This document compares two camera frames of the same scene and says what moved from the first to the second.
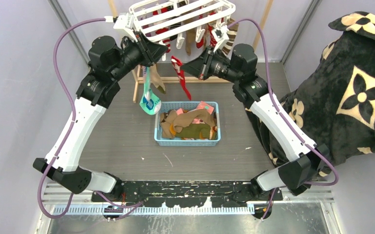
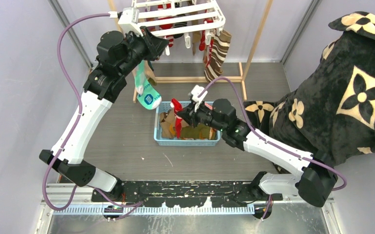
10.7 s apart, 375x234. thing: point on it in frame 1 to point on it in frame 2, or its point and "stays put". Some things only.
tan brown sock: [171, 122] stays put
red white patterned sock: [177, 64] to [177, 107]
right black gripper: [200, 67] to [188, 112]
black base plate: [182, 193] stays put
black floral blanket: [346, 104] stays put
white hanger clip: [180, 41] to [187, 40]
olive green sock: [195, 130] stays put
